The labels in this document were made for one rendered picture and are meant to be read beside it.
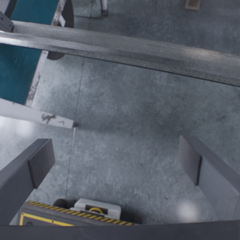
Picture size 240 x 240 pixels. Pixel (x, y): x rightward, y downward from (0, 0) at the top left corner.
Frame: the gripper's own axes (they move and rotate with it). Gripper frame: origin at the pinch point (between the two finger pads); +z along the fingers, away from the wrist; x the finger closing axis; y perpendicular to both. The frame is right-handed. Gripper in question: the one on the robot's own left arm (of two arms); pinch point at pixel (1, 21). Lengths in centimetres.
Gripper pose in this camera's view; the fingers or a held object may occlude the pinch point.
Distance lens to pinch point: 51.6
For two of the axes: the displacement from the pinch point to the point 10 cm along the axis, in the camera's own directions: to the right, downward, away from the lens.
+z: 1.2, 1.2, 9.8
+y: 2.4, -9.7, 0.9
